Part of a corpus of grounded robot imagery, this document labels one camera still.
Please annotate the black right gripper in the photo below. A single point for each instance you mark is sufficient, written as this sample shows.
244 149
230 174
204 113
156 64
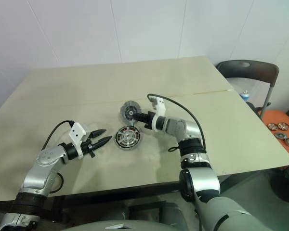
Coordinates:
147 119

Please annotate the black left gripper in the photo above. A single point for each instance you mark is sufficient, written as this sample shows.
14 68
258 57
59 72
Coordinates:
88 146

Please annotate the silver motor end cap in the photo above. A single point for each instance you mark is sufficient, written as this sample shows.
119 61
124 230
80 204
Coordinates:
126 110

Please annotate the dark metal wheel disc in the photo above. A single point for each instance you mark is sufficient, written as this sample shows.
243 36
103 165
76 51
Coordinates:
127 137

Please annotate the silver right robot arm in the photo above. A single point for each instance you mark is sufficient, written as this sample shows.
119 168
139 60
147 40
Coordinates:
183 127

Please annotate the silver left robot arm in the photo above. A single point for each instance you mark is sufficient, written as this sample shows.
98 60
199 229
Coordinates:
48 156

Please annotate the gray robot torso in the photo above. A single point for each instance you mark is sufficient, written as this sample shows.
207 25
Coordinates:
98 226

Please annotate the beige paper sheet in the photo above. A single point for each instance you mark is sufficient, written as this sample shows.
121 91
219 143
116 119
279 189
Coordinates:
231 134

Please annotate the dark gray rounded block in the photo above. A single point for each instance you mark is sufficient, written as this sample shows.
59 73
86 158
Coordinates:
172 209

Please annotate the small bottle blue cap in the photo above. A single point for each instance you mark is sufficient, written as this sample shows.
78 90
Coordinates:
245 95

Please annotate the dark folding chair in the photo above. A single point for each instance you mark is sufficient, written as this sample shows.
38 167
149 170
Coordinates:
245 69

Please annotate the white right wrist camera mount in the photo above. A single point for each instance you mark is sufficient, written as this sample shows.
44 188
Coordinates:
160 108

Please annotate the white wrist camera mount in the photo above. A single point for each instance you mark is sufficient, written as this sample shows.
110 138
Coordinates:
75 131
160 108

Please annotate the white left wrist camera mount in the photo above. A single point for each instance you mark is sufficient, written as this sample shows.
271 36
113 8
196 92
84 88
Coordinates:
75 131

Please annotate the black table frame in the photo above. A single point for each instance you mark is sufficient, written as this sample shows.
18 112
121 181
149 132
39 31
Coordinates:
122 192

